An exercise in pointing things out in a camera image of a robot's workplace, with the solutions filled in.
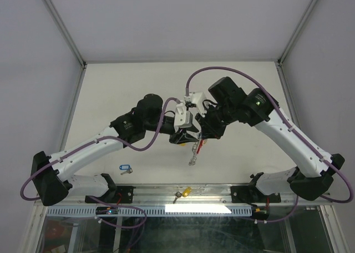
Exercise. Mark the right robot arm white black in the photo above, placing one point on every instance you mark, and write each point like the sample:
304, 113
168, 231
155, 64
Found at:
313, 174

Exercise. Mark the right aluminium frame post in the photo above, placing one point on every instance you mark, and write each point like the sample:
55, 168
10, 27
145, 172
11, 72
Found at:
301, 24

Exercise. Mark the aluminium frame post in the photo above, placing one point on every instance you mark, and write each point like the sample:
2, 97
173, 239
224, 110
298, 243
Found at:
301, 24
64, 31

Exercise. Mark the white slotted cable duct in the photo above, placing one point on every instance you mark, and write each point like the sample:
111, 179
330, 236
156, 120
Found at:
169, 210

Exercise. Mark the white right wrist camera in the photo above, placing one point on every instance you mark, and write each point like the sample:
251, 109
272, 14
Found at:
195, 100

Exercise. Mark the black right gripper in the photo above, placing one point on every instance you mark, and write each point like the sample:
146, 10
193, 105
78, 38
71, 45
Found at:
208, 131

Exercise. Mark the metal keyring holder red handle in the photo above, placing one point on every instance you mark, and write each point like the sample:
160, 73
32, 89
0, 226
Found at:
196, 149

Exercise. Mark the left aluminium frame post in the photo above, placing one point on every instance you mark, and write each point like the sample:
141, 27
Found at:
64, 31

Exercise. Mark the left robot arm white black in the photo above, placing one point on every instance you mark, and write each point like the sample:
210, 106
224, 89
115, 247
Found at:
54, 176

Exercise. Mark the aluminium mounting rail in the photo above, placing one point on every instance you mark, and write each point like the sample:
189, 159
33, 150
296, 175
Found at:
161, 194

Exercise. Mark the blue tag key on table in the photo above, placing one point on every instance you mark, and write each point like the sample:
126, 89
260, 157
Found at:
125, 169

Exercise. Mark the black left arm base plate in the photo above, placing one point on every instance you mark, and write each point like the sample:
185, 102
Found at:
122, 193

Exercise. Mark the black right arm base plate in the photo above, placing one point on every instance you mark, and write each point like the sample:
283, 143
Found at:
250, 195

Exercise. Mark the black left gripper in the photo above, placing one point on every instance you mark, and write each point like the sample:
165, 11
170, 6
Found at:
181, 136

